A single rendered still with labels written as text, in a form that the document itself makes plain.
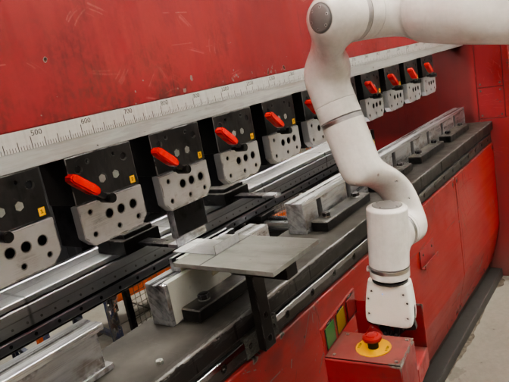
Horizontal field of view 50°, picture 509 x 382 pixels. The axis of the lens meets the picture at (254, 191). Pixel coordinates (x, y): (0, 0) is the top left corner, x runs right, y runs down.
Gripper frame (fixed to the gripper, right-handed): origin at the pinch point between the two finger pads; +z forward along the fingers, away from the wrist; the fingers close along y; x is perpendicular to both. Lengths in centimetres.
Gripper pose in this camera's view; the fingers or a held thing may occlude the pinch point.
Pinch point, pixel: (392, 341)
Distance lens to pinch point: 127.9
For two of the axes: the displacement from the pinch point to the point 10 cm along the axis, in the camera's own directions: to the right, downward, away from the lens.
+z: 1.1, 9.6, 2.6
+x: 4.8, -2.8, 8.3
